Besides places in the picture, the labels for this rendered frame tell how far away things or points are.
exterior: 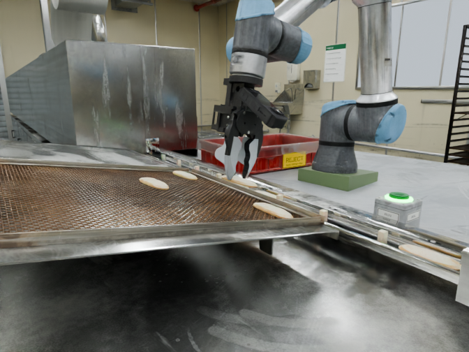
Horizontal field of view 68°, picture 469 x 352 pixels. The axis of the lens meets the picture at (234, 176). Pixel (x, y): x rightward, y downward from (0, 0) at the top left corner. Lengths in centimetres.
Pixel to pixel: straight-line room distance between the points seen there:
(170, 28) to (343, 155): 771
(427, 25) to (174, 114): 454
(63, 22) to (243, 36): 187
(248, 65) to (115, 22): 755
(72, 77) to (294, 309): 117
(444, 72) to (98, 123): 470
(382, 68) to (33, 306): 97
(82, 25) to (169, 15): 626
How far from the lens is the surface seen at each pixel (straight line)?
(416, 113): 560
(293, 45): 80
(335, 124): 116
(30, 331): 55
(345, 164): 117
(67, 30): 252
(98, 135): 147
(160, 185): 73
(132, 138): 151
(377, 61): 108
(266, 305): 53
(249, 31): 73
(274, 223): 56
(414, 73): 563
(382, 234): 69
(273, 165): 133
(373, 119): 109
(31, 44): 781
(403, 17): 584
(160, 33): 854
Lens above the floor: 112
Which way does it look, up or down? 14 degrees down
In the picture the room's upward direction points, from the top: straight up
